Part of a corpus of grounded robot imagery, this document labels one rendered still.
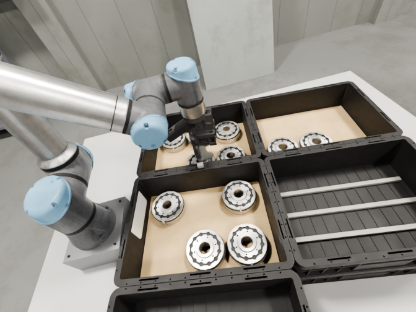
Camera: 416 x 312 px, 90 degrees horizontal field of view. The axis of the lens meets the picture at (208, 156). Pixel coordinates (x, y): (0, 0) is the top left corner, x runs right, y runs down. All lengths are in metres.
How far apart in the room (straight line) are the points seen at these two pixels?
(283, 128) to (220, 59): 1.94
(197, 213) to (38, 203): 0.42
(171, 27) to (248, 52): 1.08
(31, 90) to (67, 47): 2.88
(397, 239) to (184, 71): 0.66
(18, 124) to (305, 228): 0.77
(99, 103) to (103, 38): 2.89
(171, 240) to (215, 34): 2.34
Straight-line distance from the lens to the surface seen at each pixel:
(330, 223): 0.67
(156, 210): 0.68
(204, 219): 0.66
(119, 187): 1.03
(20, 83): 0.46
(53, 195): 0.67
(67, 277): 0.96
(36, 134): 0.69
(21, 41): 3.66
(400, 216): 0.75
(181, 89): 0.55
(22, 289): 2.11
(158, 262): 0.66
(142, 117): 0.44
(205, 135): 0.65
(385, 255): 0.57
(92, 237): 0.77
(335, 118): 0.95
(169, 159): 0.83
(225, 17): 2.68
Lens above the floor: 1.42
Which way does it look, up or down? 48 degrees down
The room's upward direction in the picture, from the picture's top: 15 degrees counter-clockwise
